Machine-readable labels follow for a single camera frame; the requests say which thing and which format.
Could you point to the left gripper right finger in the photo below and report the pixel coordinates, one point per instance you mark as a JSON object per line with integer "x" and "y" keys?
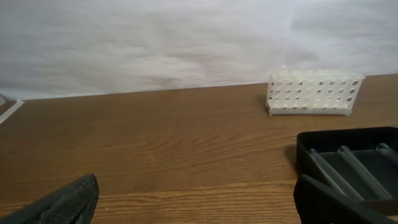
{"x": 323, "y": 208}

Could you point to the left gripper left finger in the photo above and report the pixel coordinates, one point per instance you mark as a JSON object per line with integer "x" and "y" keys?
{"x": 62, "y": 202}

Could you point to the clear test tube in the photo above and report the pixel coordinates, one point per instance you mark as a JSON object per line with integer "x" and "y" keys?
{"x": 335, "y": 175}
{"x": 363, "y": 171}
{"x": 388, "y": 152}

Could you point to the black tray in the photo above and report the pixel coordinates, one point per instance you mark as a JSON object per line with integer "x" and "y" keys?
{"x": 311, "y": 137}

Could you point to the white test tube rack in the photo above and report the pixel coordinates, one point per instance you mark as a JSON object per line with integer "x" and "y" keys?
{"x": 311, "y": 93}

